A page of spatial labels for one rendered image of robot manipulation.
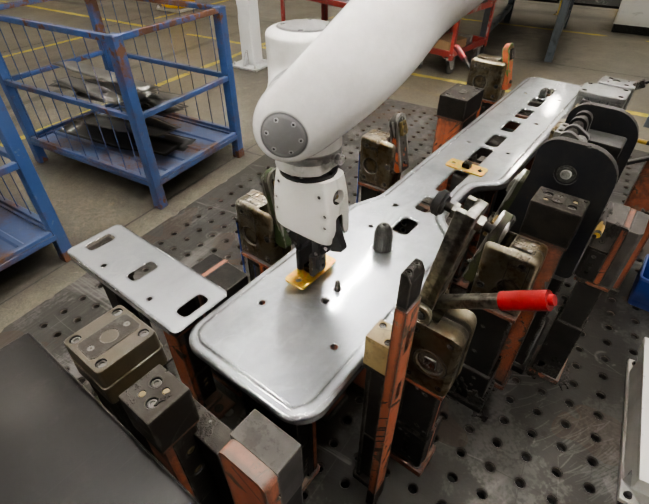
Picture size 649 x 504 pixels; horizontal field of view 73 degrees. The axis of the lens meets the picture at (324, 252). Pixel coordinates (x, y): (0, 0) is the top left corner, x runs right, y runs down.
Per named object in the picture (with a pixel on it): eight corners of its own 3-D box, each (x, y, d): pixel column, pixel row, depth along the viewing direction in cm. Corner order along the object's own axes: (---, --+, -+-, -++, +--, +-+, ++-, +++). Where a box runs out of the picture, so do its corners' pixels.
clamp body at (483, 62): (454, 152, 164) (475, 50, 141) (492, 164, 157) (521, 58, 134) (441, 163, 158) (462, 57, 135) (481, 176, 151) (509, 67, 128)
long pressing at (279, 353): (520, 76, 143) (521, 71, 142) (594, 91, 133) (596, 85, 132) (176, 341, 59) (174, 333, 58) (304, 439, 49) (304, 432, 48)
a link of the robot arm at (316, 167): (358, 141, 54) (357, 163, 56) (303, 123, 58) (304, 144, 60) (316, 167, 49) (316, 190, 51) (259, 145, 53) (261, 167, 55)
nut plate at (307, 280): (318, 251, 70) (318, 246, 70) (337, 261, 69) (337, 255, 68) (283, 280, 65) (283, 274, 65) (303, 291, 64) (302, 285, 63)
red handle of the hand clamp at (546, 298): (427, 285, 56) (557, 279, 45) (433, 299, 57) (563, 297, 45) (411, 304, 54) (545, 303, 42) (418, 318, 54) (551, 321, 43)
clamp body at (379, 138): (362, 240, 123) (371, 122, 101) (400, 257, 117) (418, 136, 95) (343, 256, 118) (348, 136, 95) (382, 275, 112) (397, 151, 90)
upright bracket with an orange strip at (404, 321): (375, 486, 72) (415, 256, 40) (382, 491, 72) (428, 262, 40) (365, 501, 70) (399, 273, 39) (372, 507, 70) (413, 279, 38)
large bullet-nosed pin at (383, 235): (378, 246, 76) (381, 214, 71) (394, 253, 74) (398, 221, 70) (368, 255, 74) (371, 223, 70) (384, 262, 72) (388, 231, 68)
